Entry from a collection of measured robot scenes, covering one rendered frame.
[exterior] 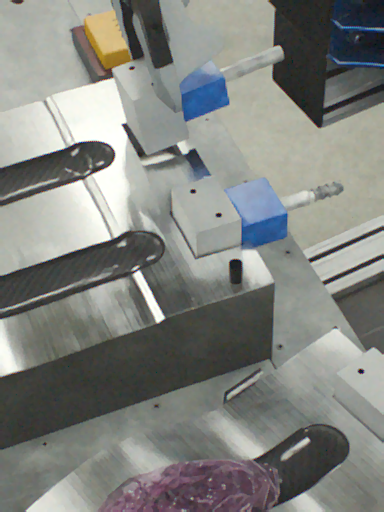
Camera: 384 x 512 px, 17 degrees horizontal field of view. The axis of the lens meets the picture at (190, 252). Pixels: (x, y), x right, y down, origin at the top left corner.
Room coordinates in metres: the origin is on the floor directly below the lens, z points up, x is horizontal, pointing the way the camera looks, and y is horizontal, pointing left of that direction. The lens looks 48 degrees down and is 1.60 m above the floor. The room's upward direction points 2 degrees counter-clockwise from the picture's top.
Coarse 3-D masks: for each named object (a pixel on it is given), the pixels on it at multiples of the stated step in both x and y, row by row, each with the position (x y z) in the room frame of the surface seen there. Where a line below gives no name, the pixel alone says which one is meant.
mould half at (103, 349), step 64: (0, 128) 0.80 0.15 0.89; (64, 128) 0.79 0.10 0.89; (64, 192) 0.72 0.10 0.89; (128, 192) 0.71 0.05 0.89; (0, 256) 0.66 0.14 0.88; (192, 256) 0.65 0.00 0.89; (256, 256) 0.64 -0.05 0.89; (0, 320) 0.60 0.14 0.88; (64, 320) 0.59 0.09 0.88; (128, 320) 0.59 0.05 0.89; (192, 320) 0.60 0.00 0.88; (256, 320) 0.61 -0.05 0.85; (0, 384) 0.55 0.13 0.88; (64, 384) 0.56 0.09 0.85; (128, 384) 0.58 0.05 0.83; (192, 384) 0.59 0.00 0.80; (0, 448) 0.54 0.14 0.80
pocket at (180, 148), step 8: (128, 128) 0.80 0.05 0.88; (128, 136) 0.80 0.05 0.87; (136, 144) 0.80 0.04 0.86; (176, 144) 0.79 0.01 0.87; (184, 144) 0.78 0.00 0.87; (136, 152) 0.79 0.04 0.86; (144, 152) 0.79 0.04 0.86; (160, 152) 0.79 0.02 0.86; (168, 152) 0.79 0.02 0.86; (176, 152) 0.79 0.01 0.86; (184, 152) 0.77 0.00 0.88; (144, 160) 0.78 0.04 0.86; (152, 160) 0.78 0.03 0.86; (160, 160) 0.78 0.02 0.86
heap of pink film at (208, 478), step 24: (144, 480) 0.44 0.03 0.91; (168, 480) 0.45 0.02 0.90; (192, 480) 0.44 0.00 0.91; (216, 480) 0.44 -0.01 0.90; (240, 480) 0.45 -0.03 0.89; (264, 480) 0.46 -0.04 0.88; (120, 504) 0.42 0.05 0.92; (144, 504) 0.41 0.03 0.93; (168, 504) 0.42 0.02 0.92; (192, 504) 0.43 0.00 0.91; (216, 504) 0.43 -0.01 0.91; (240, 504) 0.43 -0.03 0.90; (264, 504) 0.44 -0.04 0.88
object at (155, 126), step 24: (120, 72) 0.79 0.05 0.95; (144, 72) 0.78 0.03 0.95; (216, 72) 0.79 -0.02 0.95; (240, 72) 0.80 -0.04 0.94; (120, 96) 0.79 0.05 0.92; (144, 96) 0.75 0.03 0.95; (192, 96) 0.77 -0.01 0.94; (216, 96) 0.77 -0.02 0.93; (144, 120) 0.75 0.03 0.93; (168, 120) 0.75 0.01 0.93; (144, 144) 0.75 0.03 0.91; (168, 144) 0.75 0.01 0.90
